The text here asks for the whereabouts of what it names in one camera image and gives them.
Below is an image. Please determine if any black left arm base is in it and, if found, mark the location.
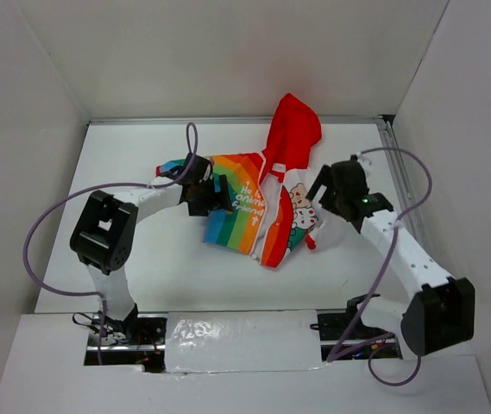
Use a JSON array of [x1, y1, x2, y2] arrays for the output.
[[72, 310, 167, 373]]

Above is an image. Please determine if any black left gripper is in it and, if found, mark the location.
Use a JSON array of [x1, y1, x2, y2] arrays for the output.
[[187, 174, 233, 217]]

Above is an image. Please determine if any silver taped front panel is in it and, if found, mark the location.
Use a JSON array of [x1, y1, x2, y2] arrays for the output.
[[164, 310, 323, 373]]

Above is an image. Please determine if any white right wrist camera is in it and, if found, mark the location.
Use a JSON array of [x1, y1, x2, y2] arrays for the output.
[[356, 152, 373, 177]]

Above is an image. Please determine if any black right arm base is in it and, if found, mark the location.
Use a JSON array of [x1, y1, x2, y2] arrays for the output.
[[310, 292, 403, 361]]

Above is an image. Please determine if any rainbow white red kids jacket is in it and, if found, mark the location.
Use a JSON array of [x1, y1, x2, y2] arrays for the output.
[[154, 91, 326, 270]]

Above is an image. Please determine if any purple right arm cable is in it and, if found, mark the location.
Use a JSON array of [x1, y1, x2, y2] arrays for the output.
[[324, 147, 434, 387]]

